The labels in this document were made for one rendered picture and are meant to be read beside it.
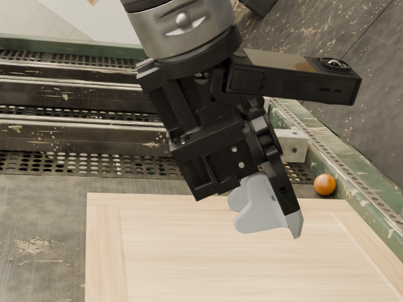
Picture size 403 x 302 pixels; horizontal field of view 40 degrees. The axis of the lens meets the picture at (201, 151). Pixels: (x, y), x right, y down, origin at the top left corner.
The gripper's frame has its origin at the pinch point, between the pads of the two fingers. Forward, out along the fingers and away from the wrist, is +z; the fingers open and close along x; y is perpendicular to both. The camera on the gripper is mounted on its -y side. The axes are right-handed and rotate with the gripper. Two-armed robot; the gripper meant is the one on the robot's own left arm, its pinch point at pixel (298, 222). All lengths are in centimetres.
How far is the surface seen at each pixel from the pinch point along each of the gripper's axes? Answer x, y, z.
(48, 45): -189, 62, 13
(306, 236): -43, -1, 37
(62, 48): -189, 57, 17
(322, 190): -64, -10, 44
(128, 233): -41, 28, 20
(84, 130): -81, 36, 13
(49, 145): -81, 45, 13
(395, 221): -44, -19, 43
